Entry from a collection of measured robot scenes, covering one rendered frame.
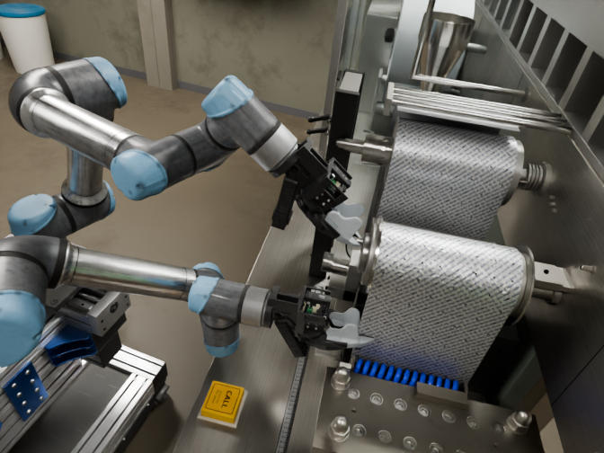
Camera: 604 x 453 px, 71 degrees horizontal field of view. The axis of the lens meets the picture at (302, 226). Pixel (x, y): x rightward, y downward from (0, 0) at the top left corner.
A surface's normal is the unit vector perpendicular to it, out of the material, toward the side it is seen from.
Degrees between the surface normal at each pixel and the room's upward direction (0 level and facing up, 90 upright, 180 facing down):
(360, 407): 0
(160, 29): 90
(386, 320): 90
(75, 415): 0
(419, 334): 90
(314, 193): 90
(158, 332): 0
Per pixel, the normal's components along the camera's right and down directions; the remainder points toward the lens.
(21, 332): 0.47, 0.53
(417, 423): 0.10, -0.78
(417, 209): -0.20, 0.61
